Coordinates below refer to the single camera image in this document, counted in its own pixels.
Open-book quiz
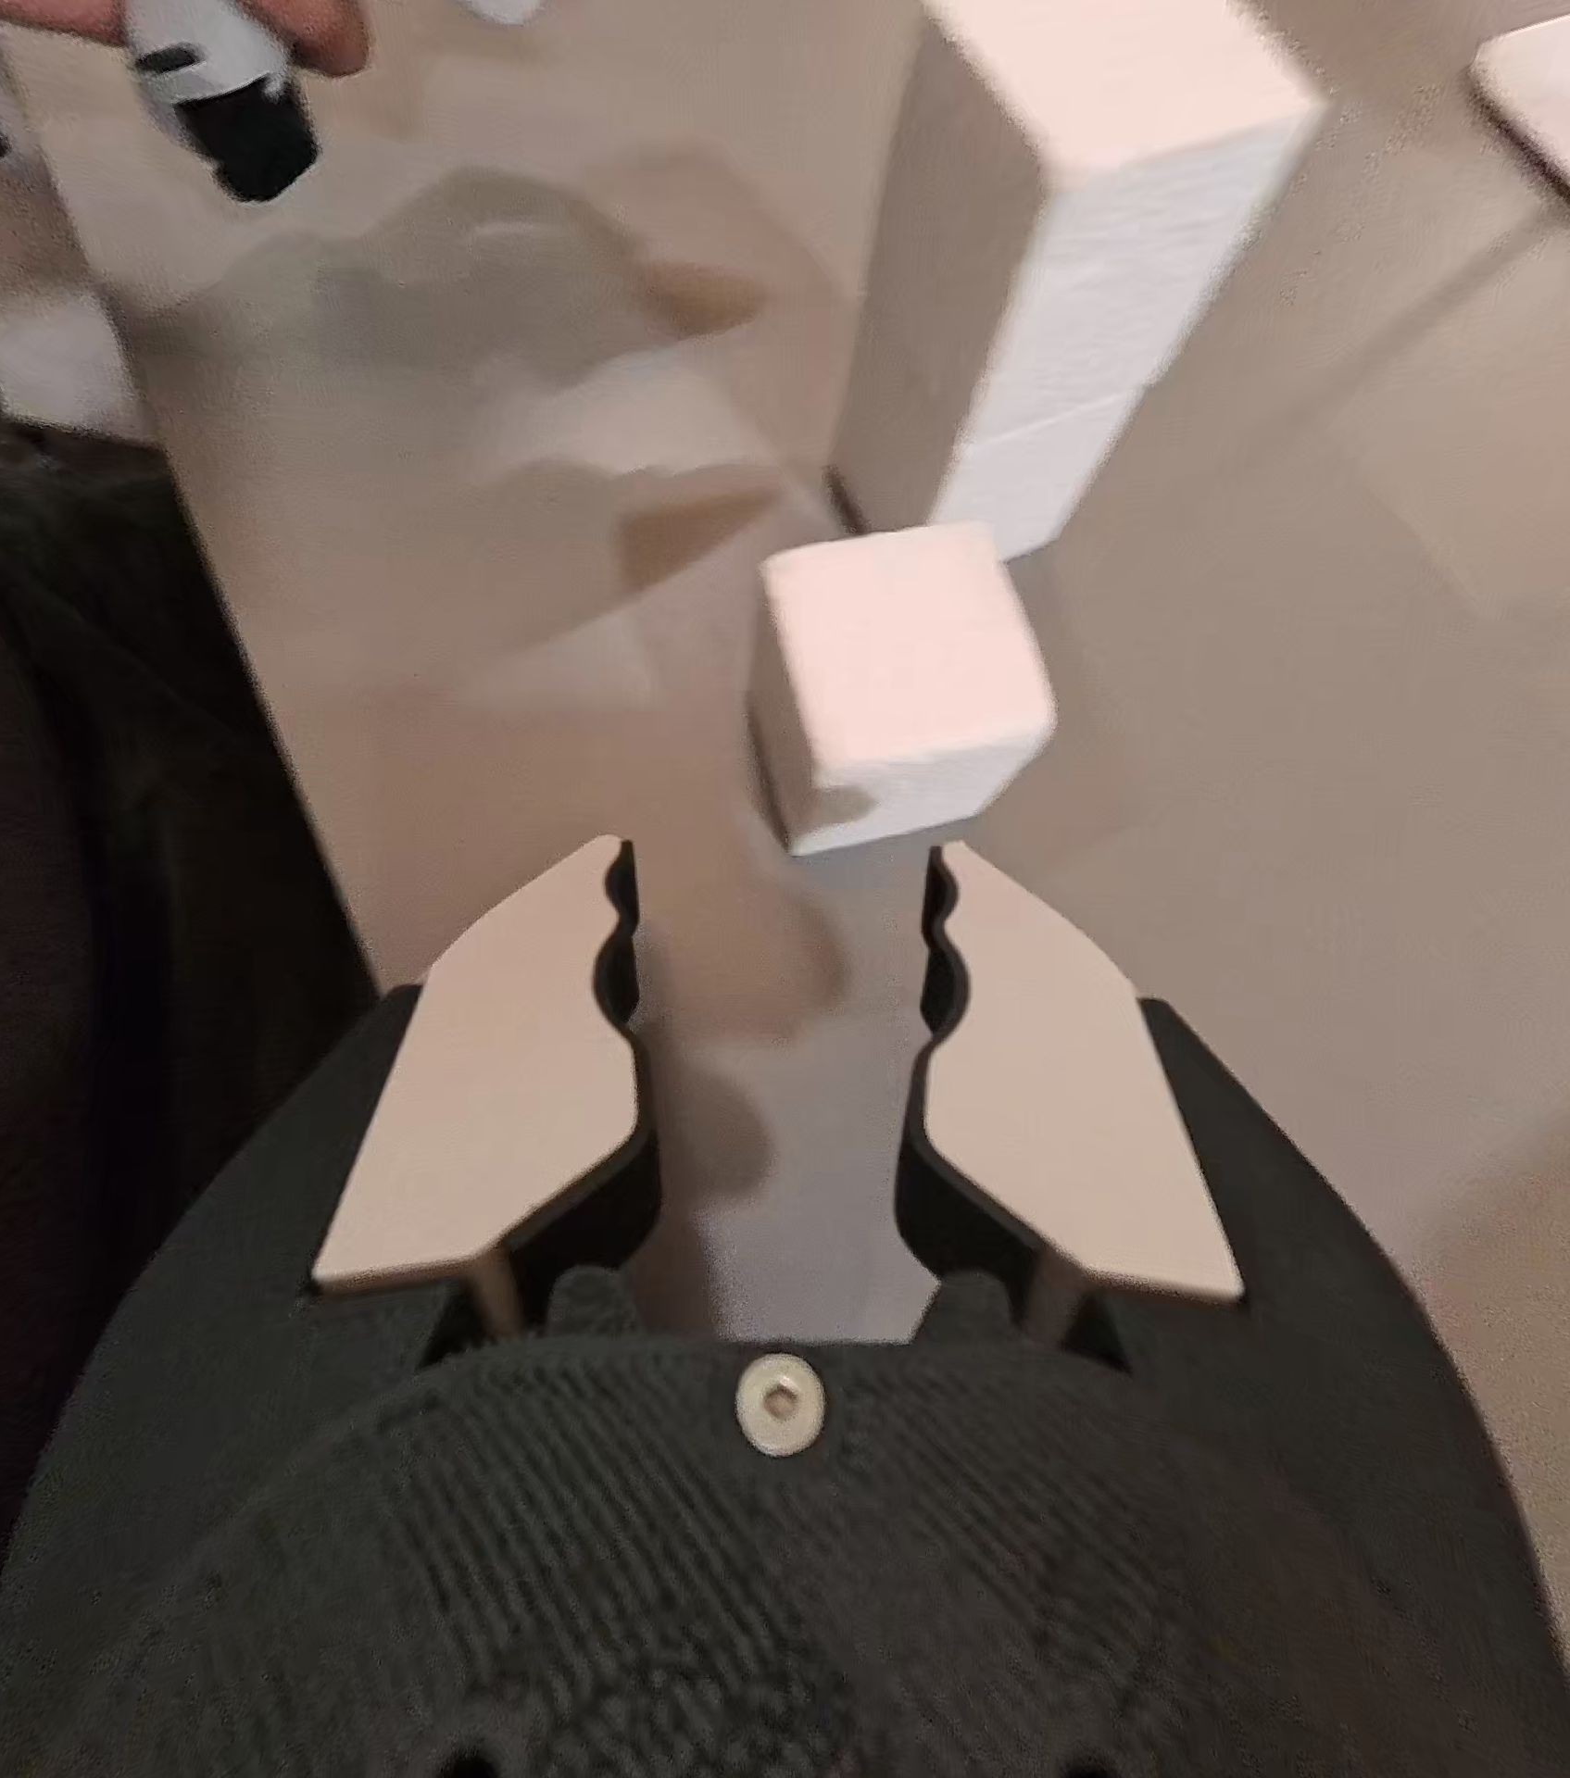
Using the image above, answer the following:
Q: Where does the person's dark clothing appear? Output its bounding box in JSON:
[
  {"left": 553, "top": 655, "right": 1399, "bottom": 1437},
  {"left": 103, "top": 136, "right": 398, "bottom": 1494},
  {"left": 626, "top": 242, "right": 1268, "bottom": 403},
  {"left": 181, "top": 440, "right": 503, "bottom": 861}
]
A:
[{"left": 0, "top": 131, "right": 387, "bottom": 1778}]

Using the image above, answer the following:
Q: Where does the tall white foam block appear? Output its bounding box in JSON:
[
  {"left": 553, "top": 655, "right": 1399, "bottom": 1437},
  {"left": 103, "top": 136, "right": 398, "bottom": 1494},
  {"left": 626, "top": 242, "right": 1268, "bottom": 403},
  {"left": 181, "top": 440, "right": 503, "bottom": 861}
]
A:
[{"left": 851, "top": 0, "right": 1329, "bottom": 473}]

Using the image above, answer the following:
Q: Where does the light grey desk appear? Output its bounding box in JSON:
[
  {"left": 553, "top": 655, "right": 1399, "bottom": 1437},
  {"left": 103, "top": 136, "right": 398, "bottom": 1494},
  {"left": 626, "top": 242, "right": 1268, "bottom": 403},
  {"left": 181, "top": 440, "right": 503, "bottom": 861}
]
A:
[{"left": 0, "top": 0, "right": 1570, "bottom": 1778}]

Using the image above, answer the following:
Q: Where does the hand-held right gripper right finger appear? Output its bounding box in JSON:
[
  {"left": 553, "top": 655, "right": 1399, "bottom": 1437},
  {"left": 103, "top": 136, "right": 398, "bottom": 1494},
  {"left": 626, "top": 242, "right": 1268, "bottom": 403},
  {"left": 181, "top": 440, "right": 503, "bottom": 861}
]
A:
[{"left": 892, "top": 837, "right": 1248, "bottom": 1350}]

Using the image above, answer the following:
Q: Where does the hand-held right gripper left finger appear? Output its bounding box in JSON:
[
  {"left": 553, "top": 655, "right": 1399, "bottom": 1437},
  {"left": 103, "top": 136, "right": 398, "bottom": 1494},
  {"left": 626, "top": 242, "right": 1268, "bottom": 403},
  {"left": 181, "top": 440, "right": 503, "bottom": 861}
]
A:
[{"left": 309, "top": 829, "right": 664, "bottom": 1338}]

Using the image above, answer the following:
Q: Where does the person's left hand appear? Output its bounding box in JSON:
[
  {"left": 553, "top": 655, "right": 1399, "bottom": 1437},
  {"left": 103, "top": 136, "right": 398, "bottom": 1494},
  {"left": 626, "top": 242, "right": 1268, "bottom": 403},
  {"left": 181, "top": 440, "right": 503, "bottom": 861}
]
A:
[{"left": 0, "top": 0, "right": 372, "bottom": 79}]

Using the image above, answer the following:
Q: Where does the white foam cube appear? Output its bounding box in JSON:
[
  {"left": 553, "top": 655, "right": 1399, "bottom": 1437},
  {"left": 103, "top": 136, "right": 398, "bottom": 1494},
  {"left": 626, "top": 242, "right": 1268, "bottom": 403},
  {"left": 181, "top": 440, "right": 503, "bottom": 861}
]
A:
[{"left": 746, "top": 522, "right": 1059, "bottom": 859}]

